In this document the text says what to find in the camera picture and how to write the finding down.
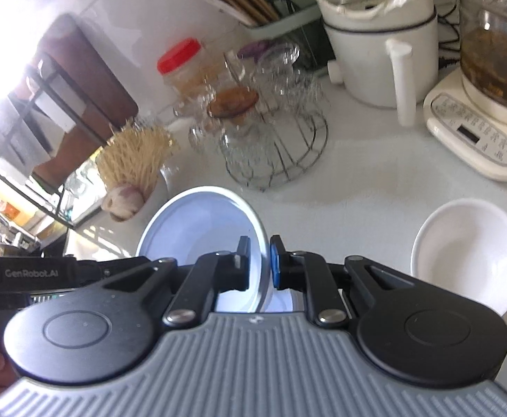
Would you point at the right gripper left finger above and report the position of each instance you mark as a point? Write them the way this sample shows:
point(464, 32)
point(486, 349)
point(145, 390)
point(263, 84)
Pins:
point(197, 287)

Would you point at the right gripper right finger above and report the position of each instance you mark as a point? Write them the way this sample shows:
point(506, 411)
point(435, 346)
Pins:
point(319, 282)

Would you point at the blue-white plastic bowl front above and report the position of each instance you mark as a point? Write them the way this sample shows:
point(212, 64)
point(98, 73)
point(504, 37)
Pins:
point(283, 301)

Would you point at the blue-white plastic bowl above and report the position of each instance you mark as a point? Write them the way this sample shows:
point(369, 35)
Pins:
point(205, 219)
point(283, 301)

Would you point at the blue-white plastic bowl back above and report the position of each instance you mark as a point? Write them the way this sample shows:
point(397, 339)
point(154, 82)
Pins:
point(205, 219)

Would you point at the white ceramic bowl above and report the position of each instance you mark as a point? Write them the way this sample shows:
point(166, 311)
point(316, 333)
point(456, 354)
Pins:
point(462, 247)

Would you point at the bowl with garlic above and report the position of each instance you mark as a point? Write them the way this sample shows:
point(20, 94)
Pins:
point(154, 201)

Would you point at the garlic bulb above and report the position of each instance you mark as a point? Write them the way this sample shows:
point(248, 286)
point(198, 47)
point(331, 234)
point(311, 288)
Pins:
point(123, 202)

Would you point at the dried noodle bundle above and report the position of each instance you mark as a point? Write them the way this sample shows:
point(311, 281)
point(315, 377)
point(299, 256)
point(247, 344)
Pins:
point(135, 156)

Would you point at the black dish rack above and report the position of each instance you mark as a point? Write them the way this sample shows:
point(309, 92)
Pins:
point(29, 138)

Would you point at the red lid plastic jar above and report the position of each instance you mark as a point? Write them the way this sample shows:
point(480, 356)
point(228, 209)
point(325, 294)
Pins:
point(186, 66)

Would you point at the glass kettle on base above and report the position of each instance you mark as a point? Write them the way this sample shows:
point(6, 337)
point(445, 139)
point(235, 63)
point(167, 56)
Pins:
point(467, 110)

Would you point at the wooden cutting board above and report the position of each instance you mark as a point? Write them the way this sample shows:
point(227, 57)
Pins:
point(87, 86)

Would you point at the white electric cooking pot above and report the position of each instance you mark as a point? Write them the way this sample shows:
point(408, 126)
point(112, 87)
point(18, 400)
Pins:
point(386, 51)

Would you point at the green chopstick holder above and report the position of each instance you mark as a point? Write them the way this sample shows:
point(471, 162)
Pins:
point(267, 23)

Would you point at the wire glass cup rack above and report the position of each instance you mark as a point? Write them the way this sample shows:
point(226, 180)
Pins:
point(260, 113)

